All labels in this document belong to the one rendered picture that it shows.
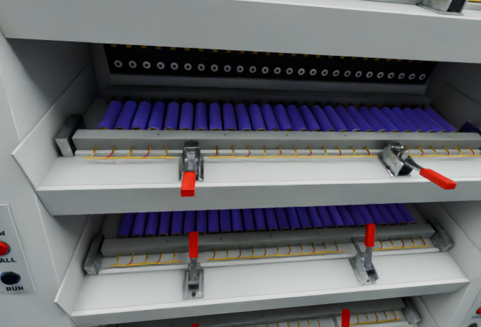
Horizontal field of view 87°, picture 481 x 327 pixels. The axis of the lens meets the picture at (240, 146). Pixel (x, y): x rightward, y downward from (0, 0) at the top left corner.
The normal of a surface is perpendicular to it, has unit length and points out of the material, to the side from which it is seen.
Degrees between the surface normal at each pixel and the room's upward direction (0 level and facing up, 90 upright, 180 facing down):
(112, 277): 19
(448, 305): 90
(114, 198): 109
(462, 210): 90
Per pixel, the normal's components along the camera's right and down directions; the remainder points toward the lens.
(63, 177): 0.09, -0.76
